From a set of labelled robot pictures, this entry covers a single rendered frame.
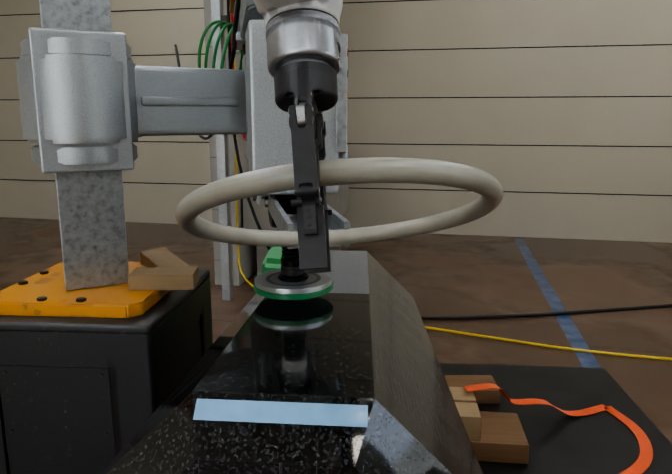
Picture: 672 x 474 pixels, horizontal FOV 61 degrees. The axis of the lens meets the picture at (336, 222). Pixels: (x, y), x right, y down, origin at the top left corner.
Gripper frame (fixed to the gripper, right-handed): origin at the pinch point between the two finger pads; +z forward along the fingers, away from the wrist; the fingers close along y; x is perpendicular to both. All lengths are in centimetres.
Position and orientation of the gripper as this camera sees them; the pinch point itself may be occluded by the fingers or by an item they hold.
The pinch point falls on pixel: (314, 240)
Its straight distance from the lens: 64.5
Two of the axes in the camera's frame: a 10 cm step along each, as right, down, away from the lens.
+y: 0.9, 1.9, 9.8
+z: 0.6, 9.8, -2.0
